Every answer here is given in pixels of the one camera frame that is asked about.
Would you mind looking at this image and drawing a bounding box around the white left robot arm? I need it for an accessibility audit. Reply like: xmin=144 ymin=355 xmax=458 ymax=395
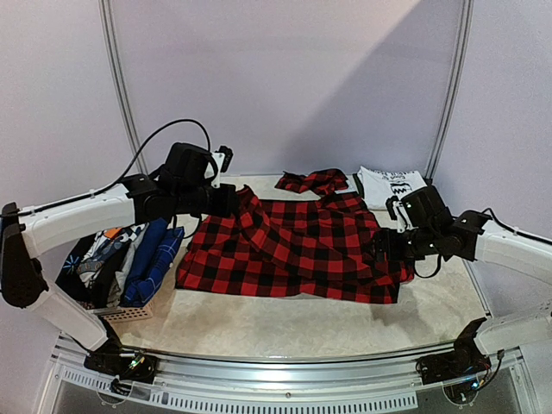
xmin=1 ymin=174 xmax=239 ymax=374

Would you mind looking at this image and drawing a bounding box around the white orange printed garment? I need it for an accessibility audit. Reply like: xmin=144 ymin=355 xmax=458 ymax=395
xmin=77 ymin=224 xmax=147 ymax=287

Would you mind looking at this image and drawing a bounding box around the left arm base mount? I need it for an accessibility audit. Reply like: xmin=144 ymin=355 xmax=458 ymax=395
xmin=84 ymin=341 xmax=160 ymax=384

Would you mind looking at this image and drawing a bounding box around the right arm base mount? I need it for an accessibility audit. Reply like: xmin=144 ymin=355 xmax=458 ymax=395
xmin=416 ymin=317 xmax=494 ymax=385

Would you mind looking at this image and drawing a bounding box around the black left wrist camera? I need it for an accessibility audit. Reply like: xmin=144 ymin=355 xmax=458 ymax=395
xmin=212 ymin=146 xmax=234 ymax=188

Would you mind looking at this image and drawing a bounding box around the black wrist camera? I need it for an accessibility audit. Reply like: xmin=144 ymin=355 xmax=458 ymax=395
xmin=212 ymin=146 xmax=234 ymax=188
xmin=386 ymin=196 xmax=409 ymax=233

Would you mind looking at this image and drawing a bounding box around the pink plastic laundry basket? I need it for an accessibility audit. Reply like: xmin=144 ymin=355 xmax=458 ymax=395
xmin=89 ymin=300 xmax=154 ymax=323

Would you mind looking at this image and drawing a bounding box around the red black plaid garment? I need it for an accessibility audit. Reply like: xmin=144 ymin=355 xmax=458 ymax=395
xmin=175 ymin=169 xmax=414 ymax=304

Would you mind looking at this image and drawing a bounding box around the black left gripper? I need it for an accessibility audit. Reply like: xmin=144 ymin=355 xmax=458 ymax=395
xmin=173 ymin=182 xmax=239 ymax=216

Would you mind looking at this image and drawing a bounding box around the right aluminium frame post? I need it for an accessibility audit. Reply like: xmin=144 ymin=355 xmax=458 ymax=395
xmin=424 ymin=0 xmax=474 ymax=182

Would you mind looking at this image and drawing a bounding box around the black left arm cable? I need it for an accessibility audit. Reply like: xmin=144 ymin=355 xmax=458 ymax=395
xmin=34 ymin=119 xmax=212 ymax=238

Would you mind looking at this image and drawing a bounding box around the black printed garment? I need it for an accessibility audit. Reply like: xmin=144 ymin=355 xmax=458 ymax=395
xmin=55 ymin=235 xmax=114 ymax=309

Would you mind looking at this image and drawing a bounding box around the white and green raglan shirt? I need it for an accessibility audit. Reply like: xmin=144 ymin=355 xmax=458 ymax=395
xmin=353 ymin=166 xmax=427 ymax=210

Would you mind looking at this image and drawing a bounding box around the blue garment in basket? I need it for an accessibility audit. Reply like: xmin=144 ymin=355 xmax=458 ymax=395
xmin=120 ymin=219 xmax=185 ymax=308

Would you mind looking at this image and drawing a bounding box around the left aluminium frame post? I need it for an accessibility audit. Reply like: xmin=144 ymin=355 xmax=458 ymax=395
xmin=98 ymin=0 xmax=148 ymax=173

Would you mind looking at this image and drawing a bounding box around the aluminium frame post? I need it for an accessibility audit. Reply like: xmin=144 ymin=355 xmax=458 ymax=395
xmin=98 ymin=0 xmax=148 ymax=173
xmin=424 ymin=0 xmax=474 ymax=182

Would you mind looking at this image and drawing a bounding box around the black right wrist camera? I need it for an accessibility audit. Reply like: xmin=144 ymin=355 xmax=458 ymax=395
xmin=386 ymin=196 xmax=409 ymax=233

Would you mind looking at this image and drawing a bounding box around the front aluminium rail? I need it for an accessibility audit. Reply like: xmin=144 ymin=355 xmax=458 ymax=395
xmin=34 ymin=331 xmax=536 ymax=411

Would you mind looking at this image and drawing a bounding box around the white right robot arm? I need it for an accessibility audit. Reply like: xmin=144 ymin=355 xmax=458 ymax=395
xmin=371 ymin=210 xmax=551 ymax=376

